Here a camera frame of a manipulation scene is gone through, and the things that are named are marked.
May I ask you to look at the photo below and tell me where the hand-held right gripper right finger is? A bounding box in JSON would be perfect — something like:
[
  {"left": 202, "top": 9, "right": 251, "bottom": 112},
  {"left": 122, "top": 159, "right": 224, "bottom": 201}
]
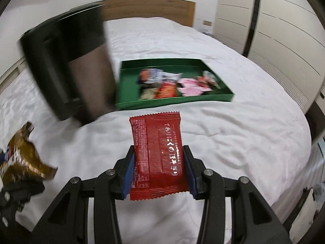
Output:
[{"left": 183, "top": 145, "right": 290, "bottom": 244}]

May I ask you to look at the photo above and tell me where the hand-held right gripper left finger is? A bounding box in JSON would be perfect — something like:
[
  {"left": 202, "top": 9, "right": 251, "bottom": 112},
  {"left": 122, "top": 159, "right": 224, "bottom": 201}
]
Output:
[{"left": 32, "top": 145, "right": 135, "bottom": 244}]

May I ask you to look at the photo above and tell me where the brown snack packet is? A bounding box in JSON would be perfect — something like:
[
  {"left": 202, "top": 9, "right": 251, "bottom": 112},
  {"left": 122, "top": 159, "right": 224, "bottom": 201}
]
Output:
[{"left": 0, "top": 121, "right": 58, "bottom": 183}]

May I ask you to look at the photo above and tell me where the dark red snack packet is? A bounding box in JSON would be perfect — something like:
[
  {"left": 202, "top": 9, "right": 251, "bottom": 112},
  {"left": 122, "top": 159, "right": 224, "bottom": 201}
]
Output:
[{"left": 129, "top": 111, "right": 190, "bottom": 201}]

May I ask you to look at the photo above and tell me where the small beige snack packet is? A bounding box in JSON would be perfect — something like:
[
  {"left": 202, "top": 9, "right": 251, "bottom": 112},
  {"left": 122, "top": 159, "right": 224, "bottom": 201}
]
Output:
[{"left": 139, "top": 88, "right": 159, "bottom": 99}]

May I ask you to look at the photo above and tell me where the red konjac snack pouch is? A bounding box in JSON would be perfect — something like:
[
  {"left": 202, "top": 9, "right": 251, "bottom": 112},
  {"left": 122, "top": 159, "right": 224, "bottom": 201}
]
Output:
[{"left": 155, "top": 81, "right": 178, "bottom": 99}]

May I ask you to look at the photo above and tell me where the green tray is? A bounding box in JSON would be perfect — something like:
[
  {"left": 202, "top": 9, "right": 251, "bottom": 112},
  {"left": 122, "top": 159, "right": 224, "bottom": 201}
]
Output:
[{"left": 115, "top": 59, "right": 234, "bottom": 111}]

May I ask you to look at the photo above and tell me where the pink cartoon character snack packet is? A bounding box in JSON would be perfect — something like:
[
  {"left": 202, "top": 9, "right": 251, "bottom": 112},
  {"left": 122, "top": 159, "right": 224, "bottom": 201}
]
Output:
[{"left": 177, "top": 77, "right": 212, "bottom": 96}]

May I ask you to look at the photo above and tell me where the small red snack bar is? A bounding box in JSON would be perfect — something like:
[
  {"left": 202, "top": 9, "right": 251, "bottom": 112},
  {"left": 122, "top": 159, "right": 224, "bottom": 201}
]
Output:
[{"left": 198, "top": 71, "right": 219, "bottom": 88}]

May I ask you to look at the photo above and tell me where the white slatted radiator cover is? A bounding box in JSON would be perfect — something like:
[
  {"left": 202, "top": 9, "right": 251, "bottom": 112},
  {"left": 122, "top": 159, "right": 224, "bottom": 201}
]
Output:
[{"left": 0, "top": 56, "right": 28, "bottom": 92}]

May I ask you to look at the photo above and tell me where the brown and black electric kettle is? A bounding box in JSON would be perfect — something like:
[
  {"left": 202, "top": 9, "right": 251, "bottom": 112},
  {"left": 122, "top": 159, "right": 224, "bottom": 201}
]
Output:
[{"left": 20, "top": 2, "right": 120, "bottom": 127}]

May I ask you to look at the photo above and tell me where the wooden headboard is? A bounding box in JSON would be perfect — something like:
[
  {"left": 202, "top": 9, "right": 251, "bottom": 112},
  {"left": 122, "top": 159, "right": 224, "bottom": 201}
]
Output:
[{"left": 102, "top": 0, "right": 196, "bottom": 28}]

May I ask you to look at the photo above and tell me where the white wardrobe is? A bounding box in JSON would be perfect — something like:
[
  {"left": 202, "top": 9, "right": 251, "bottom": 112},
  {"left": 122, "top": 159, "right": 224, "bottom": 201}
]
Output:
[{"left": 213, "top": 0, "right": 325, "bottom": 107}]

